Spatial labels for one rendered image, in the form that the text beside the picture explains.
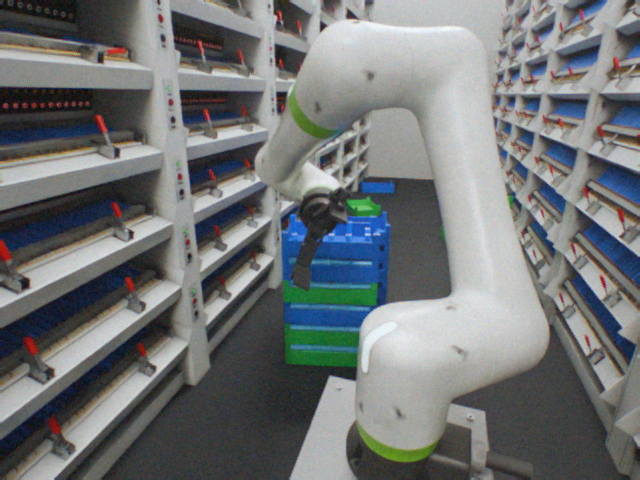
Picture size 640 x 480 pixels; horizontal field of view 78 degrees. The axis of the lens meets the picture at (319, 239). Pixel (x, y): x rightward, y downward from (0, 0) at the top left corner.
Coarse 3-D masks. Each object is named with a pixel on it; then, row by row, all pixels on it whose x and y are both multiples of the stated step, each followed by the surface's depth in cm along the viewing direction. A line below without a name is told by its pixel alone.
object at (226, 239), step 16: (224, 208) 167; (240, 208) 172; (256, 208) 176; (272, 208) 177; (208, 224) 149; (224, 224) 153; (240, 224) 161; (256, 224) 163; (208, 240) 140; (224, 240) 147; (240, 240) 151; (208, 256) 133; (224, 256) 139; (208, 272) 131
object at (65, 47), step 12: (0, 36) 66; (12, 36) 68; (24, 36) 70; (36, 36) 73; (24, 48) 69; (36, 48) 71; (48, 48) 75; (60, 48) 77; (72, 48) 79; (108, 48) 88
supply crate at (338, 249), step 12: (372, 216) 137; (288, 228) 134; (300, 228) 141; (336, 228) 140; (360, 228) 139; (372, 228) 137; (288, 240) 122; (300, 240) 122; (324, 240) 137; (336, 240) 137; (360, 240) 137; (372, 240) 137; (288, 252) 123; (324, 252) 122; (336, 252) 122; (348, 252) 122; (360, 252) 122; (372, 252) 121
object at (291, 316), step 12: (288, 312) 131; (300, 312) 130; (312, 312) 130; (324, 312) 129; (336, 312) 129; (348, 312) 129; (360, 312) 129; (324, 324) 131; (336, 324) 131; (348, 324) 130; (360, 324) 130
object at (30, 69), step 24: (48, 24) 87; (72, 24) 92; (120, 48) 94; (144, 48) 94; (0, 72) 63; (24, 72) 66; (48, 72) 70; (72, 72) 75; (96, 72) 80; (120, 72) 86; (144, 72) 93
